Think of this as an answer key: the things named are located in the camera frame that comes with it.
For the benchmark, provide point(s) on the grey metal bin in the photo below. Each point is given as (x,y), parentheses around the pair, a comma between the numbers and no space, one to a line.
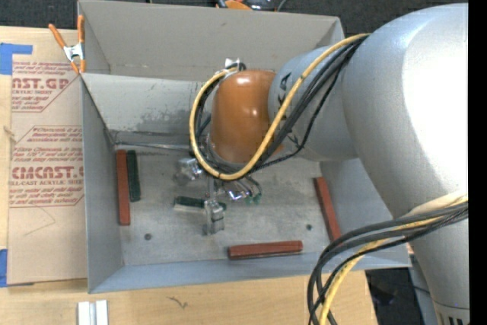
(163,236)

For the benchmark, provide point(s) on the red-brown flat block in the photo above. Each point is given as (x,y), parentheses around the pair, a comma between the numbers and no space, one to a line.
(123,188)
(327,207)
(265,249)

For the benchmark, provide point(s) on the brown cardboard board, red print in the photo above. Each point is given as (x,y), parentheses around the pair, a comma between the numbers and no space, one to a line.
(45,148)

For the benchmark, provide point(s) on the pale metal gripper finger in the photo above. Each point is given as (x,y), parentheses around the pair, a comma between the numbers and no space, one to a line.
(187,170)
(215,217)

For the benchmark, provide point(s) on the dark green flat block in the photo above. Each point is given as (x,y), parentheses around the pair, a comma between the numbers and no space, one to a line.
(189,202)
(133,177)

